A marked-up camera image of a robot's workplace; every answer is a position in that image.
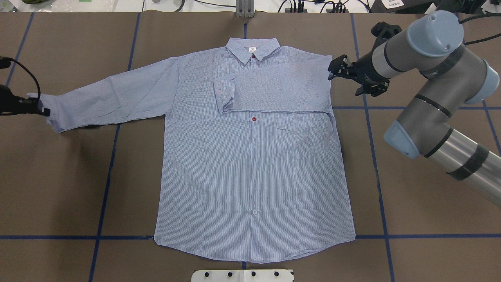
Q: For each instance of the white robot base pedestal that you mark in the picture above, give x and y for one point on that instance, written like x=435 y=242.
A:
x=244 y=275

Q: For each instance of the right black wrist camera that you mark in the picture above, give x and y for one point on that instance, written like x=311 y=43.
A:
x=383 y=31

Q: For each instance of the blue striped button shirt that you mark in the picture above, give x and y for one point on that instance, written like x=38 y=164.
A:
x=252 y=168

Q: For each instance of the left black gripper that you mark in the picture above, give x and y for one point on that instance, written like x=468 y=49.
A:
x=8 y=100

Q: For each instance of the aluminium frame post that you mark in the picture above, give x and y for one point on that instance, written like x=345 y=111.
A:
x=245 y=9

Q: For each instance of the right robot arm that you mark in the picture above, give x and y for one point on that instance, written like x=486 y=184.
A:
x=434 y=46

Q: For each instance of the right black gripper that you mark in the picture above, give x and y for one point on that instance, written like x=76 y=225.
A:
x=366 y=69

